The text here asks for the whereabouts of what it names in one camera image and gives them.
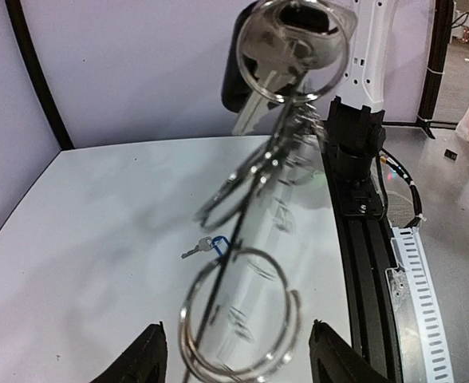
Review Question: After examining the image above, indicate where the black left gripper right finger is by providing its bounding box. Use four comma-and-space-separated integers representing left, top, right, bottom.
309, 319, 389, 383

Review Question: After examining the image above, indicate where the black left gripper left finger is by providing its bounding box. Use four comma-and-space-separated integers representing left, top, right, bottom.
91, 322, 168, 383

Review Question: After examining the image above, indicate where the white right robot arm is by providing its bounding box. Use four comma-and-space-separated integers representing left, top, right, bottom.
326, 0, 398, 183

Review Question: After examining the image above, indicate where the silver key blue tag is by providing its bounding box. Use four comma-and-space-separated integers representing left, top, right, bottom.
181, 235, 231, 259

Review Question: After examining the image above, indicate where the white slotted cable duct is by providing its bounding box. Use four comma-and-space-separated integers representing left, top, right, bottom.
385, 227, 455, 382

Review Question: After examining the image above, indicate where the black front rail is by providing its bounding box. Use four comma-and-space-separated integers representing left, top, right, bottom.
322, 144, 404, 382

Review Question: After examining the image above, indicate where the black right frame post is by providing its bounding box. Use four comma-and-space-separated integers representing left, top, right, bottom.
416, 0, 455, 139

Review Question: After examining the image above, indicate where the black frame post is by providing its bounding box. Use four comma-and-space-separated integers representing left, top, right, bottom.
5, 0, 75, 151
416, 0, 455, 139

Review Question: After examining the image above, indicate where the black left frame post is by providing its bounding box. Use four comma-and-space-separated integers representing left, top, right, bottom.
5, 0, 75, 151

